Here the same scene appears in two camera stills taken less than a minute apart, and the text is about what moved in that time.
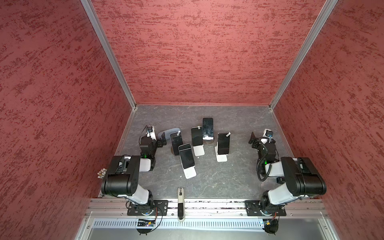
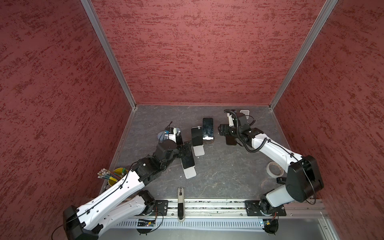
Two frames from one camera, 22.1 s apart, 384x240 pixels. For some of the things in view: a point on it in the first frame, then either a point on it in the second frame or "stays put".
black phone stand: [197, 135] stays put
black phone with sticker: [223, 139] -> [231, 140]
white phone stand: [189, 172] stays put
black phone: [186, 155] stays put
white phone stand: [220, 157] -> [246, 112]
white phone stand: [199, 150] stays put
